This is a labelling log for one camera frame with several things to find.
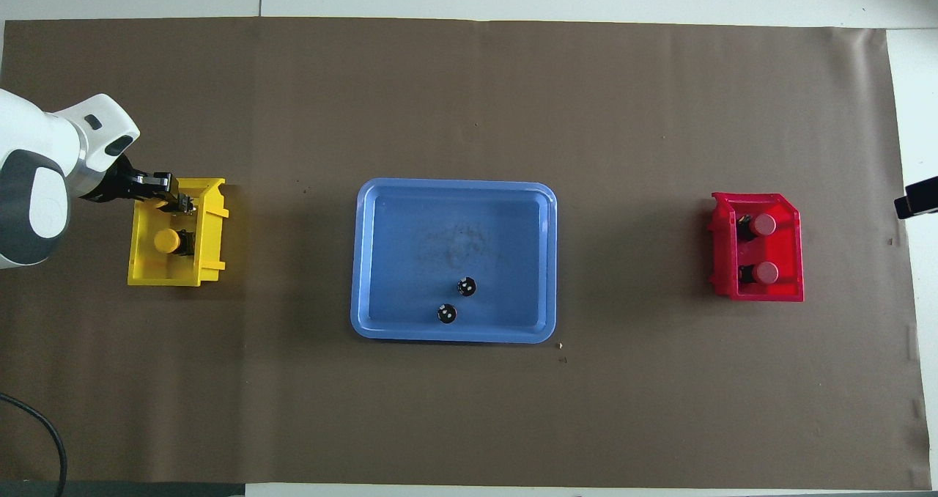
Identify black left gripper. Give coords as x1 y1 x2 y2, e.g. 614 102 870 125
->
81 154 184 213

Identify red push button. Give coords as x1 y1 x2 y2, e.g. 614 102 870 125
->
736 213 778 238
739 261 780 286

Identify yellow plastic bin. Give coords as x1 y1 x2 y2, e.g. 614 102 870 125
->
127 178 229 287

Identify red plastic bin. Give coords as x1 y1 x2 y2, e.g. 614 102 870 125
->
707 192 805 303

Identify blue plastic tray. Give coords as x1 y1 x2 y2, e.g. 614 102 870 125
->
350 178 558 345

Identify brown paper mat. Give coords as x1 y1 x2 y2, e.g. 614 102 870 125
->
0 18 933 492

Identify black floor cable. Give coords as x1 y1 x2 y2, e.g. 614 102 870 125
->
0 392 69 497

